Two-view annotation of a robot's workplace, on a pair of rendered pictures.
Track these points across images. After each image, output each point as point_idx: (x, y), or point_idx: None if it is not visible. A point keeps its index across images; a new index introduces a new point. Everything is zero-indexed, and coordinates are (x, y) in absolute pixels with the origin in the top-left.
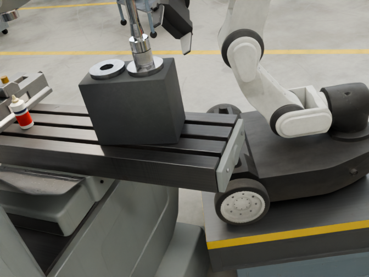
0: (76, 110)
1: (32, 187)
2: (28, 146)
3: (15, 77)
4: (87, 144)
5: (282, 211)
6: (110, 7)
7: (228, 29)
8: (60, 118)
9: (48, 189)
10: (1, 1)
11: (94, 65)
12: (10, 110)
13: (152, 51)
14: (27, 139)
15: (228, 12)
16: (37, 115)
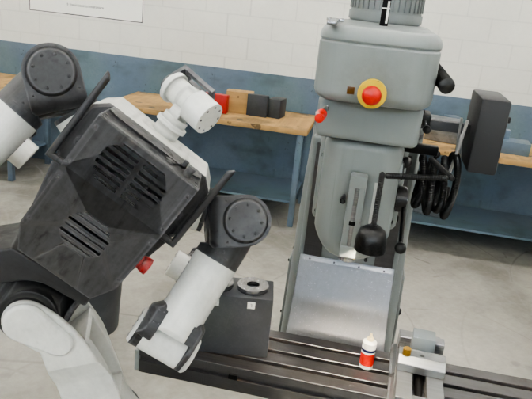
0: (322, 378)
1: (318, 336)
2: (340, 343)
3: (435, 396)
4: (279, 337)
5: None
6: None
7: (127, 385)
8: (332, 369)
9: (302, 333)
10: (313, 213)
11: (266, 287)
12: (395, 367)
13: None
14: (347, 350)
15: (121, 389)
16: (366, 378)
